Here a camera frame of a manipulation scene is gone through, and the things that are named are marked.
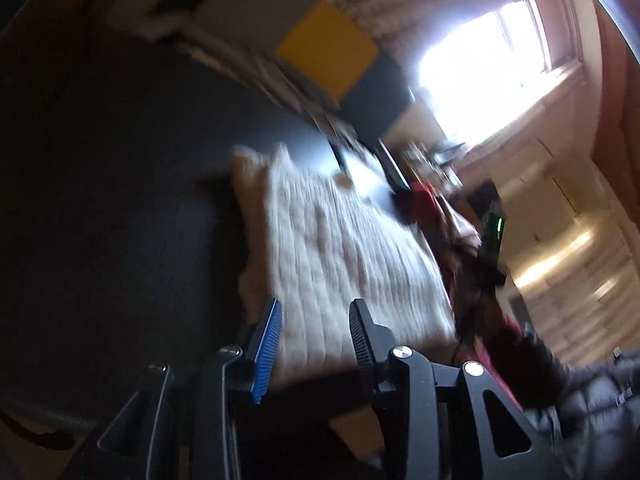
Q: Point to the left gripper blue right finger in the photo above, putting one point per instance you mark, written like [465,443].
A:
[443,422]

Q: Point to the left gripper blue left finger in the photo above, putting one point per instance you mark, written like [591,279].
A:
[193,407]

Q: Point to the cream knitted sweater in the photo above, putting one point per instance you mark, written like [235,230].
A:
[315,245]

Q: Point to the black padded folding table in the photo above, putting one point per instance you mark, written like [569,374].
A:
[122,240]

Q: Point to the pink beige garment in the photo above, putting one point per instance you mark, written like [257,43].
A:
[460,233]

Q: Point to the black jacket right sleeve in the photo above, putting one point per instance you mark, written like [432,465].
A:
[589,415]

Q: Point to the magenta quilt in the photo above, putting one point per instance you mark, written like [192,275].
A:
[480,322]

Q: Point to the side window curtain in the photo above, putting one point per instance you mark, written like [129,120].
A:
[582,296]

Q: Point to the red knitted garment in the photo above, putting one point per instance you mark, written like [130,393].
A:
[426,212]

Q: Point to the right floral curtain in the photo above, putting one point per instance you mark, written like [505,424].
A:
[568,112]

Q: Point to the grey yellow blue headboard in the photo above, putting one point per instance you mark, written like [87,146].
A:
[321,43]

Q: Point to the grey hoodie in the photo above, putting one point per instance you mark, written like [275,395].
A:
[277,80]

